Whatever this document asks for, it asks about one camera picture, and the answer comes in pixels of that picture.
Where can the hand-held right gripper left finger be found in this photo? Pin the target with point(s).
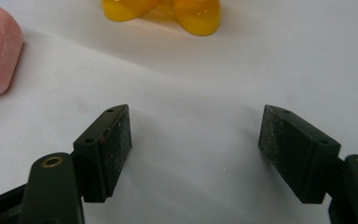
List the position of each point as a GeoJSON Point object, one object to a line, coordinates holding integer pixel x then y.
{"type": "Point", "coordinates": [105, 155]}

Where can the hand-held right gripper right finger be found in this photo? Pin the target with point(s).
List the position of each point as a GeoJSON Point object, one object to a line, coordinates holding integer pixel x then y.
{"type": "Point", "coordinates": [301, 155]}

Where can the yellow plastic toy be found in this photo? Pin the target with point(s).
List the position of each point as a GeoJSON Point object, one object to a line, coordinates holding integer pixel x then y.
{"type": "Point", "coordinates": [195, 17]}

